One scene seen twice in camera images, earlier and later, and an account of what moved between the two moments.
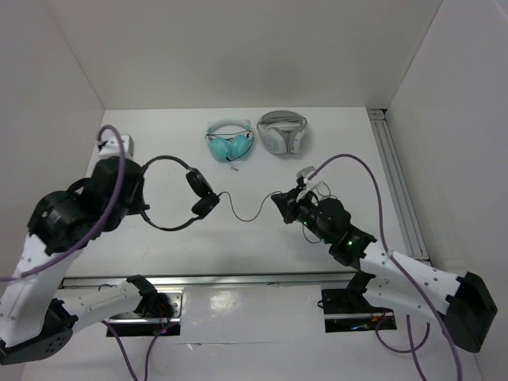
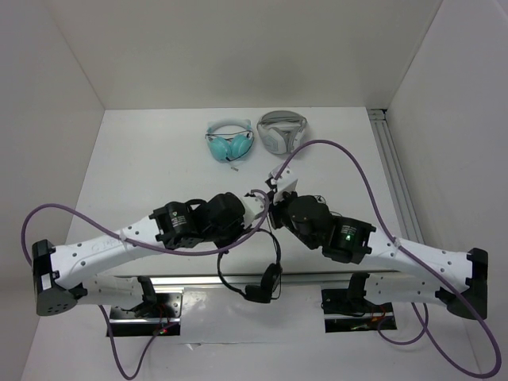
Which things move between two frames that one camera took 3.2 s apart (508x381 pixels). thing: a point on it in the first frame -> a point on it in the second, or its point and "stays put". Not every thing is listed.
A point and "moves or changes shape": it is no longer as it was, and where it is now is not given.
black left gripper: (140, 203) -> (238, 232)
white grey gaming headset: (282, 132) stays put
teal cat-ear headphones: (229, 139) stays put
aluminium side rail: (398, 185) stays put
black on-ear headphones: (202, 207) -> (271, 279)
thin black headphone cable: (270, 194) moves or changes shape
